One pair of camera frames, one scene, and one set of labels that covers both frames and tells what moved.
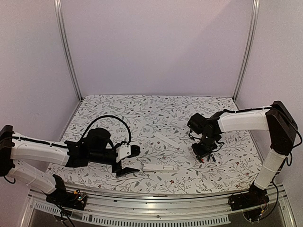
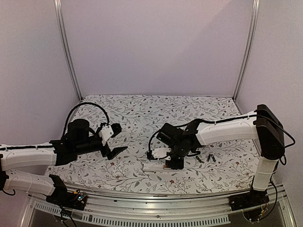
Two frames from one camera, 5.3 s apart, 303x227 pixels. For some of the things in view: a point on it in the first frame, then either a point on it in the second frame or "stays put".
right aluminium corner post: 255,17 stays put
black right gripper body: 208,145 -> 178,165
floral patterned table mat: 158,126 stays put
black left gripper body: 115,170 -> 106,152
